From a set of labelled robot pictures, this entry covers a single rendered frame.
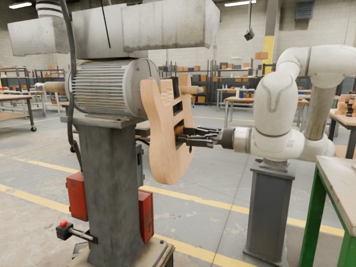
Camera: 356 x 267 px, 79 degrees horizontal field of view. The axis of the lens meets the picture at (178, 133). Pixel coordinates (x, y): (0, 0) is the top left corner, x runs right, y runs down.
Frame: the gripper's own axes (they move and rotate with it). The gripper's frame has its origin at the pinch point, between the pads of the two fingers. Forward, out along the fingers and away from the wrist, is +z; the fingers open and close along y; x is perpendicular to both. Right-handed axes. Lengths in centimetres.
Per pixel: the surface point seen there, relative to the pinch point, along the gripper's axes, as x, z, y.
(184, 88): 16.3, 1.0, 8.3
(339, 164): -21, -61, 31
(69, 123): 3, 52, -6
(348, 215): -15, -53, -11
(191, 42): 32.4, -7.3, -3.6
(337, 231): -127, -93, 111
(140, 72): 23.5, 17.4, 3.6
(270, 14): 107, -4, 716
